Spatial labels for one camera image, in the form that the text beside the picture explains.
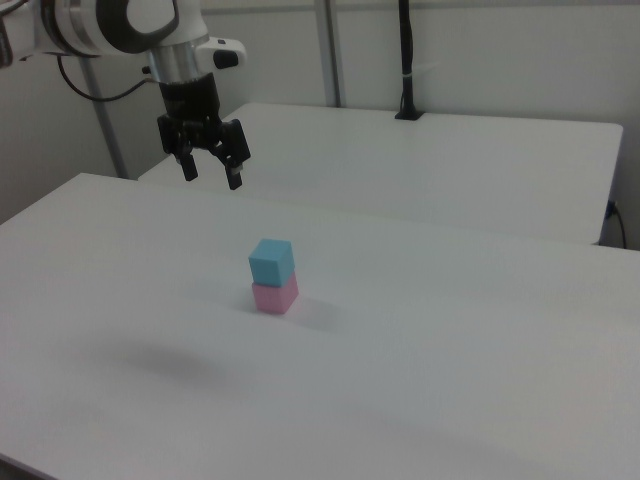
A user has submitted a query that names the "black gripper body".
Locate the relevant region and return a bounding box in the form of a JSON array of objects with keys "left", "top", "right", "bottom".
[{"left": 158, "top": 73, "right": 229, "bottom": 150}]

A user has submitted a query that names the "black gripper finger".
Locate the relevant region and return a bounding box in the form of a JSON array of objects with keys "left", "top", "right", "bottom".
[
  {"left": 156, "top": 115, "right": 201, "bottom": 183},
  {"left": 212, "top": 118, "right": 252, "bottom": 191}
]

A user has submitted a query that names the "blue cube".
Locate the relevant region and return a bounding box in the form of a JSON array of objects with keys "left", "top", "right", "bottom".
[{"left": 247, "top": 238, "right": 294, "bottom": 289}]

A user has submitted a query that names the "pink cube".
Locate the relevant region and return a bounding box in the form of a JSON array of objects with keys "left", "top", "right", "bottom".
[{"left": 251, "top": 272, "right": 301, "bottom": 316}]

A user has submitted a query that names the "grey metal frame post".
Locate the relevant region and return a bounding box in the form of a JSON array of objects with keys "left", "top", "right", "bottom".
[
  {"left": 314, "top": 0, "right": 347, "bottom": 108},
  {"left": 79, "top": 57, "right": 129, "bottom": 179}
]

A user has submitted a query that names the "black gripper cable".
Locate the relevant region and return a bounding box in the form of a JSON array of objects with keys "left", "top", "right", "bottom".
[{"left": 55, "top": 53, "right": 161, "bottom": 103}]

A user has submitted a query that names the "black camera pole with clamp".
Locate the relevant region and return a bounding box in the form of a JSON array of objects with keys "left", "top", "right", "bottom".
[{"left": 394, "top": 0, "right": 426, "bottom": 122}]

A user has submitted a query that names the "black power cable with plug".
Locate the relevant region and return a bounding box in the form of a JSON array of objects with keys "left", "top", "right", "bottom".
[{"left": 606, "top": 199, "right": 629, "bottom": 249}]

